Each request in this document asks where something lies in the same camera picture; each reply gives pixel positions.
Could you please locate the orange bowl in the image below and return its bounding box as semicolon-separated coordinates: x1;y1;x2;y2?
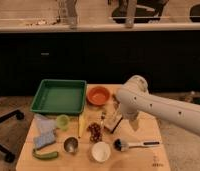
87;86;110;106

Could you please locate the white bowl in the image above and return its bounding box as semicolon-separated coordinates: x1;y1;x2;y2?
91;142;111;163

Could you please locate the small metal cup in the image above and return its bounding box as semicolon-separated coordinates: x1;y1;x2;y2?
64;137;78;154

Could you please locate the black office chair base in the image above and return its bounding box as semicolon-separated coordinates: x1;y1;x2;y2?
0;109;25;164

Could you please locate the dish brush white handle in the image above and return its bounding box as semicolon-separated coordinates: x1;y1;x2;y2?
113;139;160;152

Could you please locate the small green cup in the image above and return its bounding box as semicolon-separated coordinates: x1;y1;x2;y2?
56;115;70;131

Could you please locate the yellow corn toy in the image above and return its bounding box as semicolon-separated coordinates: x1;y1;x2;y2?
78;114;86;138

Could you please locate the green plastic tray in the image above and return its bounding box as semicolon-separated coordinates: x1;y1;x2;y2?
31;79;87;116

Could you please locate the brown grape bunch toy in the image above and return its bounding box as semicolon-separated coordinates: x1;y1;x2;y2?
87;123;102;143

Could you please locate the clear plastic bag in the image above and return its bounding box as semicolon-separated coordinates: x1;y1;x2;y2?
34;114;56;134

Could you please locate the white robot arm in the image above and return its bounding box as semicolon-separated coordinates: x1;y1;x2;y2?
116;75;200;136

